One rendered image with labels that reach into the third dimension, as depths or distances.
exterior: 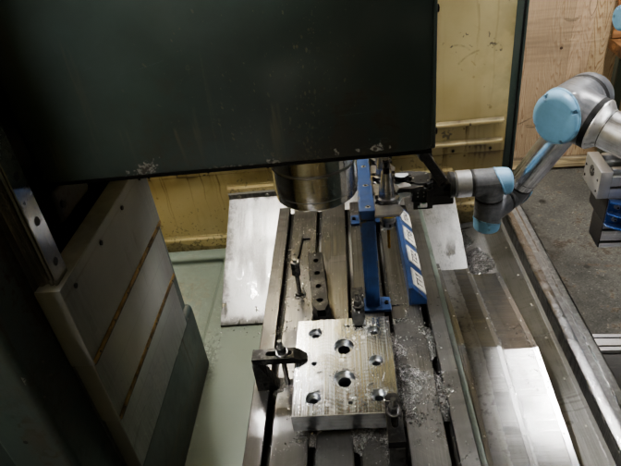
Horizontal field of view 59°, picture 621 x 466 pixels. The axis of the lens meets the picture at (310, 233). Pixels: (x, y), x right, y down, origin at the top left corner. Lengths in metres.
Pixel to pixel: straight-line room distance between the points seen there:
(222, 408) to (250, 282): 0.51
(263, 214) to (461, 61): 0.92
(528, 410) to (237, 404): 0.82
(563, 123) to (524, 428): 0.74
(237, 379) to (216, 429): 0.19
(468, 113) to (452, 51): 0.24
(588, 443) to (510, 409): 0.20
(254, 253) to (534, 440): 1.15
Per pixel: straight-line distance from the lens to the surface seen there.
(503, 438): 1.53
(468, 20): 2.03
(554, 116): 1.34
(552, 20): 3.81
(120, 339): 1.22
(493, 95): 2.14
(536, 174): 1.62
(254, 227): 2.17
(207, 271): 2.36
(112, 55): 0.89
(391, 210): 1.38
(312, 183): 0.96
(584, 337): 1.70
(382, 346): 1.34
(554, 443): 1.56
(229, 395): 1.79
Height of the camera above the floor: 1.96
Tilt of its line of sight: 34 degrees down
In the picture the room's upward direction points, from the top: 8 degrees counter-clockwise
